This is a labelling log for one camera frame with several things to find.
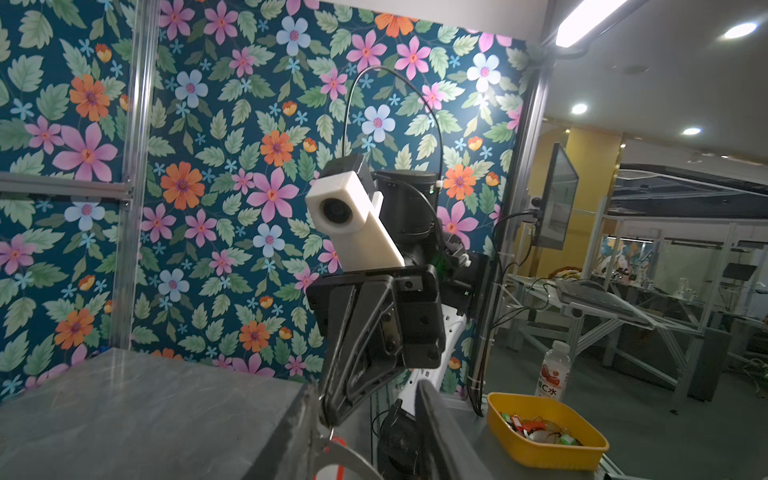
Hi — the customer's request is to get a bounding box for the grey metal desk frame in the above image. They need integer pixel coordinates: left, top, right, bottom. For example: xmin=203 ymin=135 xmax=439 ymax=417
xmin=502 ymin=274 xmax=731 ymax=408

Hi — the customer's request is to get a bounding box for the plastic water bottle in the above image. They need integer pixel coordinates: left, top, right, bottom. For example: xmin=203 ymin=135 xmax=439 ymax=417
xmin=535 ymin=340 xmax=572 ymax=401

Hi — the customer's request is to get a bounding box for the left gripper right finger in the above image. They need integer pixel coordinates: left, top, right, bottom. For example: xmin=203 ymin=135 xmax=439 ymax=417
xmin=415 ymin=380 xmax=493 ymax=479

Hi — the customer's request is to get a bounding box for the yellow plastic tray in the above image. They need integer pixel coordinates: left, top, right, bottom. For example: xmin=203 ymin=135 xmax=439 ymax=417
xmin=486 ymin=392 xmax=610 ymax=471

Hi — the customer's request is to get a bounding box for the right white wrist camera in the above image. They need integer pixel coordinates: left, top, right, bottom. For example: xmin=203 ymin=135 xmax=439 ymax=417
xmin=306 ymin=154 xmax=405 ymax=272

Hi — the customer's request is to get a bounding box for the black monitor screen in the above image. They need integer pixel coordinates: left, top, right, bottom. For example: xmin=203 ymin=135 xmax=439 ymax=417
xmin=533 ymin=143 xmax=579 ymax=250

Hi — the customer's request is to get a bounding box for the right camera cable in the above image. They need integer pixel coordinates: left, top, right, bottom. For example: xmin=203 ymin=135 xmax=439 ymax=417
xmin=341 ymin=65 xmax=445 ymax=181

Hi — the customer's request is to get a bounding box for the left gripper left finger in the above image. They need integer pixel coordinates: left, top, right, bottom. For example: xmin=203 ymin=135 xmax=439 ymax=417
xmin=243 ymin=384 xmax=319 ymax=479

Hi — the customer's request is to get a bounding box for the ceiling strip light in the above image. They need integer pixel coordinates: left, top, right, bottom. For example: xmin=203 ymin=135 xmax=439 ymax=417
xmin=555 ymin=0 xmax=626 ymax=48

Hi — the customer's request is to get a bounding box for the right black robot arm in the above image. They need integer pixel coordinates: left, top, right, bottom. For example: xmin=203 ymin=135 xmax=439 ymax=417
xmin=306 ymin=171 xmax=481 ymax=427

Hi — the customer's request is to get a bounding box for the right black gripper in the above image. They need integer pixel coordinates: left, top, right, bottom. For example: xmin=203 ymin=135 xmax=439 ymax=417
xmin=306 ymin=264 xmax=446 ymax=428

